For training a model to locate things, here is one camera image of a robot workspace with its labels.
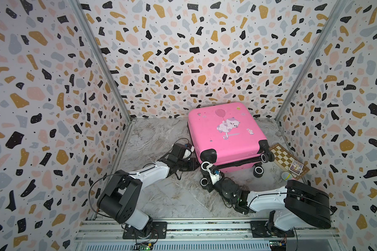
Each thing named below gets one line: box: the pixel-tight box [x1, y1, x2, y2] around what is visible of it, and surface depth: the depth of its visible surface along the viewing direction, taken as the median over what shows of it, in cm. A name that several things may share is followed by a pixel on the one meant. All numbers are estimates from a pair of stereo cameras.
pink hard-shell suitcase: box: [187, 102, 275, 178], surface depth 87 cm
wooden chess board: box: [269, 142, 311, 181], surface depth 99 cm
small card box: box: [288, 159, 305, 176], surface depth 94 cm
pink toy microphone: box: [281, 171, 293, 182], surface depth 91 cm
